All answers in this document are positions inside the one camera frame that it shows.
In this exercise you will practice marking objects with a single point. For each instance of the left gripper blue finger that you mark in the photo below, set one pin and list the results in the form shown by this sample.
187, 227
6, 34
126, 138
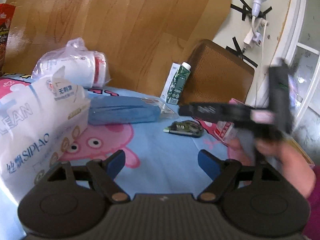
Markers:
103, 174
223, 173

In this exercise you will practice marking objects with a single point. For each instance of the black handheld left gripper finger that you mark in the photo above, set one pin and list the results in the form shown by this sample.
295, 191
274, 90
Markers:
214, 112

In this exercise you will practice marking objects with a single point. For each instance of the person's right hand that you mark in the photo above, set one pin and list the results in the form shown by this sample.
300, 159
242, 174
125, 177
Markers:
295, 168

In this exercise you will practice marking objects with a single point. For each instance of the pink gold tin box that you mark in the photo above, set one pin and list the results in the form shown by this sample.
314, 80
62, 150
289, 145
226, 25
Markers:
291, 141

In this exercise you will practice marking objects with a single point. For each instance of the red white tin can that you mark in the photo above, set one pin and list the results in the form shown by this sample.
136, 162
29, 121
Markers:
225, 131

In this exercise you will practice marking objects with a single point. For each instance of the green white drink carton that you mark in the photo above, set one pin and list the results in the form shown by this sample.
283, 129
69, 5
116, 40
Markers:
175, 83

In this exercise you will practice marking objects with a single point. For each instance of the blue folded towel pack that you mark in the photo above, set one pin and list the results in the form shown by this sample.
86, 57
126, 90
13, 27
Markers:
107, 110

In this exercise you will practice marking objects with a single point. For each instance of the blue pig print tablecloth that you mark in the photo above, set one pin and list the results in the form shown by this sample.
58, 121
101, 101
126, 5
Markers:
162, 177

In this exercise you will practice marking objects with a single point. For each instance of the white framed glass door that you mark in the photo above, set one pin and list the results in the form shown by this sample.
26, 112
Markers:
302, 55

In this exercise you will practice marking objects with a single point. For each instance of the large white tissue pack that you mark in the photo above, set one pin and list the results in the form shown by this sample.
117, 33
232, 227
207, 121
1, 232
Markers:
39, 122

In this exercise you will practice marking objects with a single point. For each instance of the white power strip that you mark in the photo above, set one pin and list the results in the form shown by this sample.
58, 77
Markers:
256, 36

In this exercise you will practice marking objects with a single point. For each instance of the bagged white paper rolls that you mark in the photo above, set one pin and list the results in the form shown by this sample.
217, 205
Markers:
88, 68

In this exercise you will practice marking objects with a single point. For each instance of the wood pattern board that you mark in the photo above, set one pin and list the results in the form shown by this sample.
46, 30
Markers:
141, 38

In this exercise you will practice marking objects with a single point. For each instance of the red snack box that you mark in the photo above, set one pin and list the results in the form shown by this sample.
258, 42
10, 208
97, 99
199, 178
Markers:
6, 15

